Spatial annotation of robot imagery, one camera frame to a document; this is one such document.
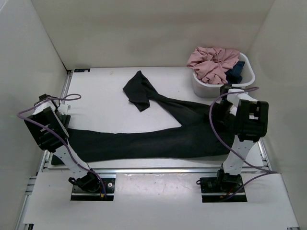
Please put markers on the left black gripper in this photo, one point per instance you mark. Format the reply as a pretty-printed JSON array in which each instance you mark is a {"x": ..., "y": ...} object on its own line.
[{"x": 66, "y": 120}]

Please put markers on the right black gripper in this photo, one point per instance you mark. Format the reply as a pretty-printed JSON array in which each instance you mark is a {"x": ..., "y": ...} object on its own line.
[{"x": 222, "y": 120}]

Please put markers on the black denim trousers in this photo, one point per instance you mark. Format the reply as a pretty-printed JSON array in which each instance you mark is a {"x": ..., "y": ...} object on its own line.
[{"x": 193, "y": 139}]

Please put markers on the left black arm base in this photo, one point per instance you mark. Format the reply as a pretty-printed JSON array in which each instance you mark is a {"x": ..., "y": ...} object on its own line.
[{"x": 90, "y": 188}]

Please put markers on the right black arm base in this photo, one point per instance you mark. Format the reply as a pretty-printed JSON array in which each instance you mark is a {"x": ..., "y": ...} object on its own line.
[{"x": 214, "y": 192}]

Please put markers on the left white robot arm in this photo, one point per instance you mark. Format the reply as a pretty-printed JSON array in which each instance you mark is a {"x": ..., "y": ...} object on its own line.
[{"x": 48, "y": 122}]

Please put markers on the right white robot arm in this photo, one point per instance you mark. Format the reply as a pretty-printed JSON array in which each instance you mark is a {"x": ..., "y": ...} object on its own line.
[{"x": 249, "y": 125}]

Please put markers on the dark blue garment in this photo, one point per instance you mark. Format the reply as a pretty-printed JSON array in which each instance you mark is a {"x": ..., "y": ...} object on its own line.
[{"x": 233, "y": 76}]

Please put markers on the black label sticker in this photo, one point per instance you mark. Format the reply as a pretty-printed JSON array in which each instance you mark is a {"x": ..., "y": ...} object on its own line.
[{"x": 81, "y": 70}]

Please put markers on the pink garment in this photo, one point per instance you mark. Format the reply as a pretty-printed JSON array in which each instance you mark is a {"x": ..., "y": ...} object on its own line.
[{"x": 211, "y": 64}]

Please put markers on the white front cover panel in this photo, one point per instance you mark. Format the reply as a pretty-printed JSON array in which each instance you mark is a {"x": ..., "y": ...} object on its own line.
[{"x": 158, "y": 202}]

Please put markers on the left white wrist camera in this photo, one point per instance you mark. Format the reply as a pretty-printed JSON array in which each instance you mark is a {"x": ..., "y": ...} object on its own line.
[{"x": 64, "y": 109}]

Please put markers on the front aluminium rail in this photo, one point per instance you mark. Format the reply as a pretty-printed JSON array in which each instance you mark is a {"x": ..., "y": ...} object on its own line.
[{"x": 153, "y": 170}]

